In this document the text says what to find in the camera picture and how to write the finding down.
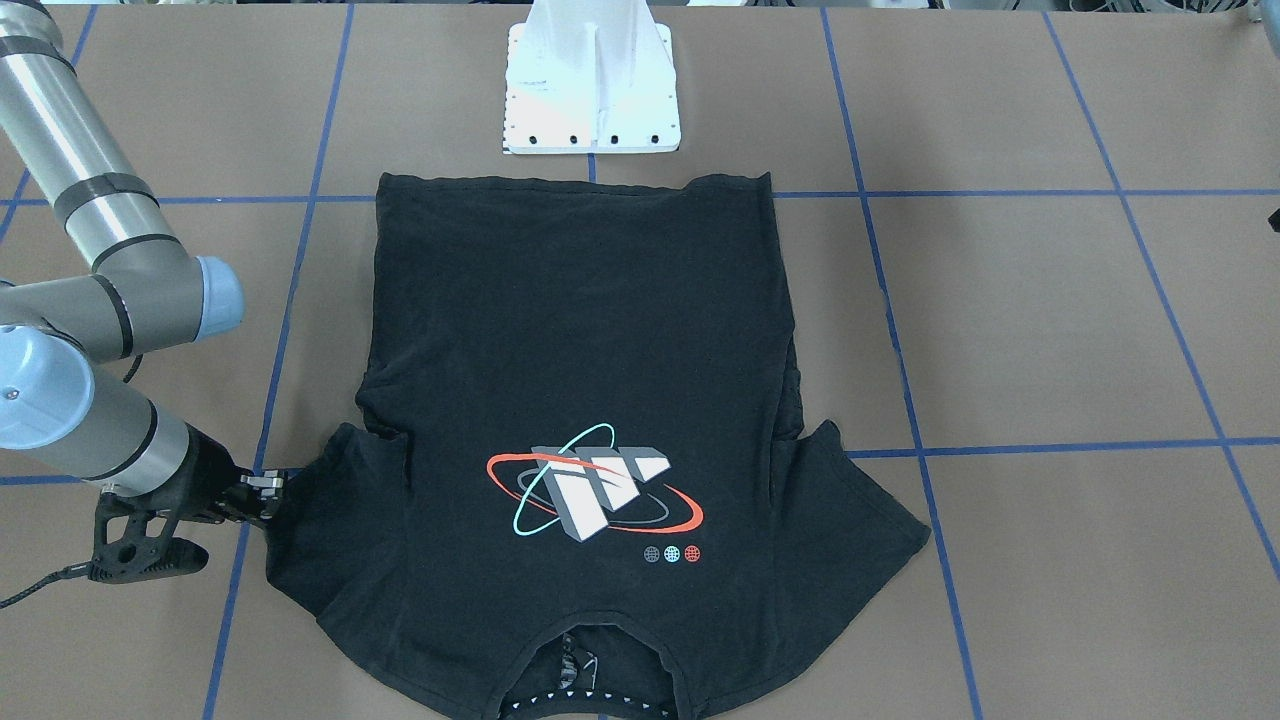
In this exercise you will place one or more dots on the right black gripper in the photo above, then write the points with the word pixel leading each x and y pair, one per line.
pixel 208 474

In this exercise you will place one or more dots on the black graphic t-shirt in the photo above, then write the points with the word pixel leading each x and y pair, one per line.
pixel 583 483

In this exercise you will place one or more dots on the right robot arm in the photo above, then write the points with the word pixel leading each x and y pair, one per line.
pixel 143 292

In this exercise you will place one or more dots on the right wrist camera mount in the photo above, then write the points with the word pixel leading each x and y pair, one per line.
pixel 134 543

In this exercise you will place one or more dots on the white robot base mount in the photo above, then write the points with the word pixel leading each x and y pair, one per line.
pixel 590 77

